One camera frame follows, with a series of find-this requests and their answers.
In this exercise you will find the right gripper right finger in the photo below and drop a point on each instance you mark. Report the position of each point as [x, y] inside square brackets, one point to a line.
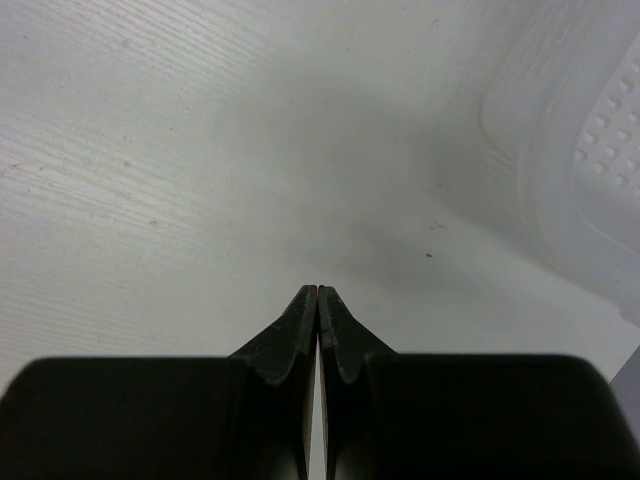
[389, 415]

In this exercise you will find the white plastic basket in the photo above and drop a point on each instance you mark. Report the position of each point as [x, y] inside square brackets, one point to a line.
[563, 116]

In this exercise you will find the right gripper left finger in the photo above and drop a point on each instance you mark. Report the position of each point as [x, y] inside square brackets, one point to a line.
[244, 416]

